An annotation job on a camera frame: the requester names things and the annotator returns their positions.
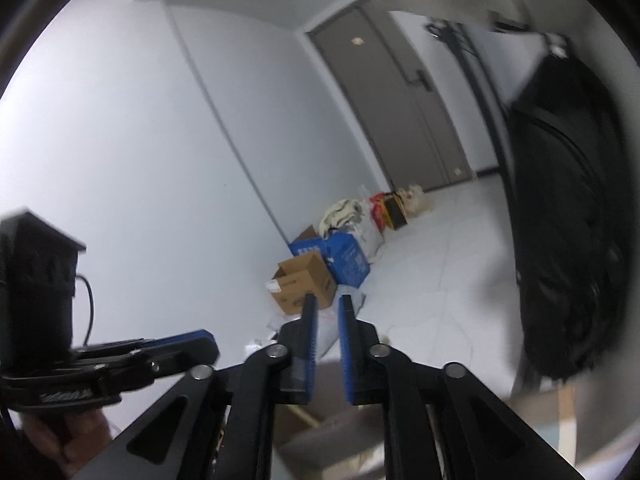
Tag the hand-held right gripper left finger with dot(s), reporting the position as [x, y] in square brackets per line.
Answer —
[310, 340]

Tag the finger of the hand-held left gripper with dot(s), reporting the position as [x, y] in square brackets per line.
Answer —
[185, 352]
[165, 336]

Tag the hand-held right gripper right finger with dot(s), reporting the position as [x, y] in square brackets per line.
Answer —
[345, 340]

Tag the person's left hand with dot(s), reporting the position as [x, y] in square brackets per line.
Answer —
[65, 440]

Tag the brown cardboard box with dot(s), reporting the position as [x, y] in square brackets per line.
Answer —
[300, 280]

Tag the blue cardboard box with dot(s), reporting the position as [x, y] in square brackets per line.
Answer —
[347, 257]

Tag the white plastic bag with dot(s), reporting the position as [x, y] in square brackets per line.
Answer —
[372, 242]

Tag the beige folded cloth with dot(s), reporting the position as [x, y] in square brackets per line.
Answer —
[342, 215]

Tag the red bag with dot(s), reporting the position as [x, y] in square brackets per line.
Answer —
[379, 210]

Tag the yellow black carton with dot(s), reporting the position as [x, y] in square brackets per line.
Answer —
[397, 215]

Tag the cream tote bag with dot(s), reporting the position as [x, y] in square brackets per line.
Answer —
[415, 200]

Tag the checkered tablecloth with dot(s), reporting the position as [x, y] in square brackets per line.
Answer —
[550, 435]

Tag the grey door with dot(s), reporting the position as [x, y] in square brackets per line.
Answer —
[395, 110]

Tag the black backpack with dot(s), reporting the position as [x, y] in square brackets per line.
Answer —
[565, 210]

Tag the black door frame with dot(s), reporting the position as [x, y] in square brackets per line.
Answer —
[480, 95]

